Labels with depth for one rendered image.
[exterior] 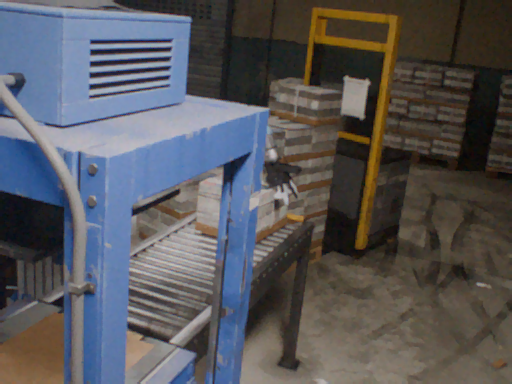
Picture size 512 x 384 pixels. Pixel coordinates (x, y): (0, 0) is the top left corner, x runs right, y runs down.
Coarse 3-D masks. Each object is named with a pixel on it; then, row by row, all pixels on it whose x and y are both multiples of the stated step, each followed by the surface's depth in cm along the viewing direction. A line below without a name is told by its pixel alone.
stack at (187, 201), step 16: (304, 160) 414; (208, 176) 351; (304, 176) 418; (192, 192) 342; (304, 192) 423; (176, 208) 341; (192, 208) 345; (288, 208) 415; (144, 224) 364; (160, 224) 355
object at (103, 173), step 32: (96, 160) 91; (128, 160) 95; (64, 192) 94; (96, 192) 92; (128, 192) 97; (64, 224) 95; (96, 224) 93; (128, 224) 99; (64, 256) 97; (96, 256) 95; (128, 256) 101; (64, 288) 99; (96, 288) 96; (64, 320) 100; (96, 320) 98; (64, 352) 102; (96, 352) 99
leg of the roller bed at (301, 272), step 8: (304, 256) 300; (296, 264) 303; (304, 264) 301; (296, 272) 304; (304, 272) 302; (296, 280) 305; (304, 280) 305; (296, 288) 306; (304, 288) 308; (296, 296) 307; (296, 304) 308; (296, 312) 309; (296, 320) 310; (288, 328) 313; (296, 328) 311; (288, 336) 314; (296, 336) 314; (288, 344) 315; (296, 344) 317; (288, 352) 316; (288, 360) 317
